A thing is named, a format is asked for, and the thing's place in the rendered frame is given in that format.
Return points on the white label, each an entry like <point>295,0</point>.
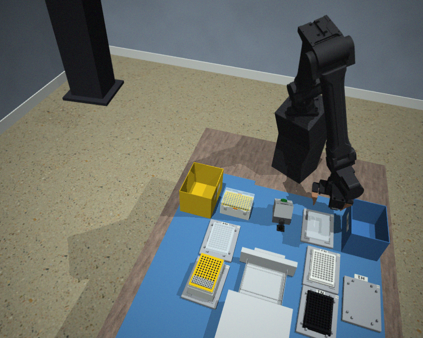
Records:
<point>356,276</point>

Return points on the yellow open-top bin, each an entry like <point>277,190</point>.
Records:
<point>201,189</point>

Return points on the blue open-top bin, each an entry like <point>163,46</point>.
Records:
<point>365,231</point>

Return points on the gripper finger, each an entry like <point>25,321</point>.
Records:
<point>314,197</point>
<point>346,205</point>

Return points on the blue bench mat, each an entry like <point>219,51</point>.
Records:
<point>158,311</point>

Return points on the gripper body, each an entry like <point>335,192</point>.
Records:
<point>321,187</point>

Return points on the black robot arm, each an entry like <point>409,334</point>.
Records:
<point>325,56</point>

